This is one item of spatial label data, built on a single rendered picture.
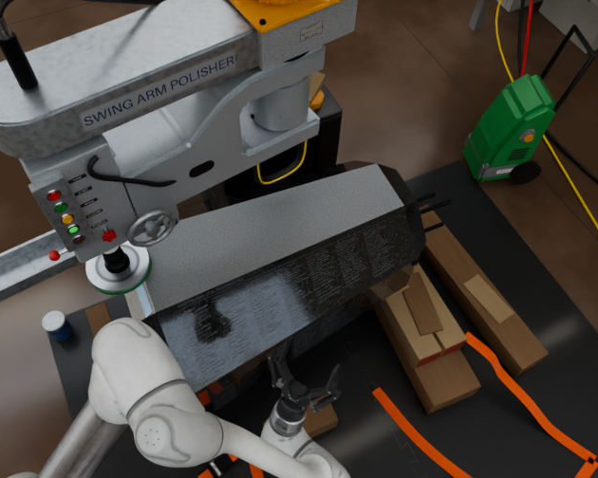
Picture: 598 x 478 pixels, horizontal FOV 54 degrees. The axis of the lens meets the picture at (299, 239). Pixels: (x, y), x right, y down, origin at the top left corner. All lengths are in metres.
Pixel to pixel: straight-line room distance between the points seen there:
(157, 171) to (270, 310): 0.73
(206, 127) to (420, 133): 2.19
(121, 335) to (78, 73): 0.61
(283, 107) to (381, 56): 2.35
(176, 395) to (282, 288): 1.05
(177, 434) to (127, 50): 0.88
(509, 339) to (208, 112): 1.83
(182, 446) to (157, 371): 0.15
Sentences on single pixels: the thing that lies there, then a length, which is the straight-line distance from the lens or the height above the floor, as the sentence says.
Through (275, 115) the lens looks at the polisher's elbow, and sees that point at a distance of 1.81.
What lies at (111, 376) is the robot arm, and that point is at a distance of 1.18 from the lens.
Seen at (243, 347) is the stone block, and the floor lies 0.64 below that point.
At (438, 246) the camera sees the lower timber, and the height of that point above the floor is 0.13.
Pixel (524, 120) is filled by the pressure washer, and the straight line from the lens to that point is 3.17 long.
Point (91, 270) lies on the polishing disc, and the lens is 2.09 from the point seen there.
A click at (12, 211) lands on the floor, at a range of 3.50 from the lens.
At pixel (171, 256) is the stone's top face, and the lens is 2.12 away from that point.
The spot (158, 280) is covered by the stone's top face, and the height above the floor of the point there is 0.82.
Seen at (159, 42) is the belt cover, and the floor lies 1.69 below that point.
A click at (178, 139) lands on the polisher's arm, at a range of 1.66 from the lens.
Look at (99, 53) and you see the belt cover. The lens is 1.50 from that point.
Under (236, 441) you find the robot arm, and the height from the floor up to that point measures 1.33.
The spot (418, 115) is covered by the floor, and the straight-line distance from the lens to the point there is 3.74.
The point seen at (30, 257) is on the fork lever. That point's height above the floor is 1.08.
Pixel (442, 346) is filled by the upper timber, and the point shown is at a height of 0.23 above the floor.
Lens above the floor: 2.63
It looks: 58 degrees down
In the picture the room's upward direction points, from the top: 3 degrees clockwise
